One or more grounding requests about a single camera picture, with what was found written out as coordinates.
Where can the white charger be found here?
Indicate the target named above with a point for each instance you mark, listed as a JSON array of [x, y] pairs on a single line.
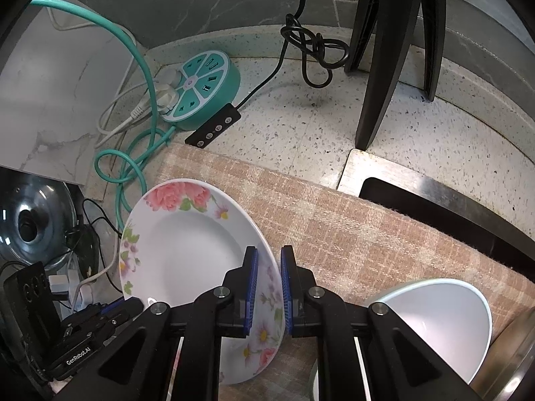
[[62, 284]]

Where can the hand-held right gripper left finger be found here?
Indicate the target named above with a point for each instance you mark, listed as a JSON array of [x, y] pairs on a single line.
[[249, 296]]

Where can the white floral plate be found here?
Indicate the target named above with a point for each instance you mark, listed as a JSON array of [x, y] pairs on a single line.
[[188, 250]]

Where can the steel pot lid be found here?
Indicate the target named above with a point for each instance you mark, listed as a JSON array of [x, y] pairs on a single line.
[[46, 200]]

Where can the black inline remote control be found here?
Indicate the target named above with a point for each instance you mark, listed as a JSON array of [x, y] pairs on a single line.
[[213, 127]]

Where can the black tripod legs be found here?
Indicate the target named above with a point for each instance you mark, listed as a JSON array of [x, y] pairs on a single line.
[[376, 92]]

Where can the large steel bowl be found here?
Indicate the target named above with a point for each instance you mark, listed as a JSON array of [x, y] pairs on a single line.
[[512, 351]]

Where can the teal round power strip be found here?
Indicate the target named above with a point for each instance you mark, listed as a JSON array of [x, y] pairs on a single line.
[[209, 75]]

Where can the steel sink rim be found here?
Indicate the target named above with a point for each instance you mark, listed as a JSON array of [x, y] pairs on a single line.
[[393, 167]]

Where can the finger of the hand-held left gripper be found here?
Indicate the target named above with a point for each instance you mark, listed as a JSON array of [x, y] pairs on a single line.
[[125, 310]]

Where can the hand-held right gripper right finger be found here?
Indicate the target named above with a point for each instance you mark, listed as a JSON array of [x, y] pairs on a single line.
[[286, 296]]

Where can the beige plaid cloth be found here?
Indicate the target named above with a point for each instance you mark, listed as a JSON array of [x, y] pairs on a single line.
[[355, 234]]

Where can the black power adapter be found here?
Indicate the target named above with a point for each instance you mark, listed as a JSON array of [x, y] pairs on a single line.
[[85, 250]]

